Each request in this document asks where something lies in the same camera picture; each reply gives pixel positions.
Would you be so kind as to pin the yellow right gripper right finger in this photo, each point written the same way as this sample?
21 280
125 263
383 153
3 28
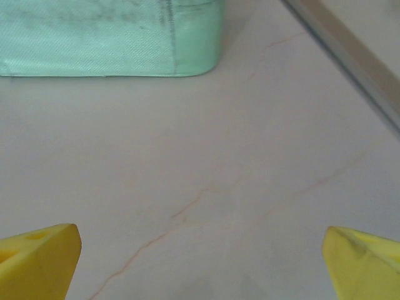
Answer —
362 268

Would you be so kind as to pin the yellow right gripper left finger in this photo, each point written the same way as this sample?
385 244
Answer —
37 265

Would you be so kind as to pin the aluminium side rail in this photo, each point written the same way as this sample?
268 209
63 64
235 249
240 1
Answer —
350 50

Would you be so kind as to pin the mint green zip case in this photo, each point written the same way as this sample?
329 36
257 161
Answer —
93 40

